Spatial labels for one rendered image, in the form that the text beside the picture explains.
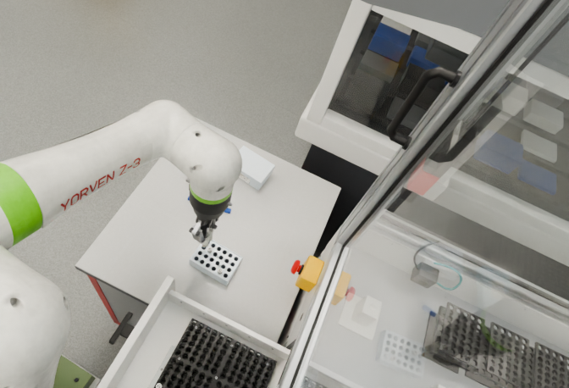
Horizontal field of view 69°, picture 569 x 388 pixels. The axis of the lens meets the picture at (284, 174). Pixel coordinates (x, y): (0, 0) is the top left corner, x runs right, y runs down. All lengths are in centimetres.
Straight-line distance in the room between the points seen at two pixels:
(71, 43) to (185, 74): 71
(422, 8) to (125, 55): 211
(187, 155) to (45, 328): 39
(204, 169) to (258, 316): 55
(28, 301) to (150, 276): 71
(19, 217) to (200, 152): 31
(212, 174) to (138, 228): 55
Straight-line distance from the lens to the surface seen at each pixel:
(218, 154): 78
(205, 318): 110
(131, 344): 101
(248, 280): 123
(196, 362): 103
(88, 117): 252
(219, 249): 123
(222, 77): 273
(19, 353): 54
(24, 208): 66
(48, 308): 55
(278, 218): 132
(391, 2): 107
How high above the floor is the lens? 192
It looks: 55 degrees down
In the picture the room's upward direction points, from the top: 21 degrees clockwise
